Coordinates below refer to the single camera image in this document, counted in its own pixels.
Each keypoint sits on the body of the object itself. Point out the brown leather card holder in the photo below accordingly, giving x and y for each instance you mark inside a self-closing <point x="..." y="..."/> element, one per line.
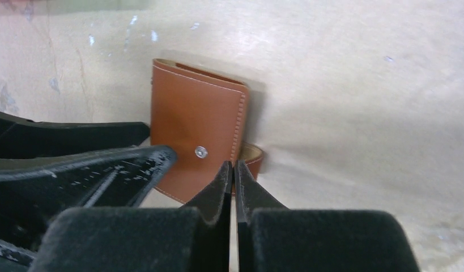
<point x="201" y="116"/>

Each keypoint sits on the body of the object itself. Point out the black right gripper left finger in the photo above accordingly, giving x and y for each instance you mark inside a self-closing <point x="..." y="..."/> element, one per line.
<point x="210" y="249"/>

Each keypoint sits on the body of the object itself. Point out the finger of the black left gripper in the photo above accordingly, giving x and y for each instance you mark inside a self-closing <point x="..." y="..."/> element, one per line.
<point x="34" y="191"/>
<point x="21" y="138"/>

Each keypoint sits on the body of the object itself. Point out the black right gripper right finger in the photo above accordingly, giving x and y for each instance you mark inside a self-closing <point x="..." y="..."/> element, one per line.
<point x="249" y="195"/>

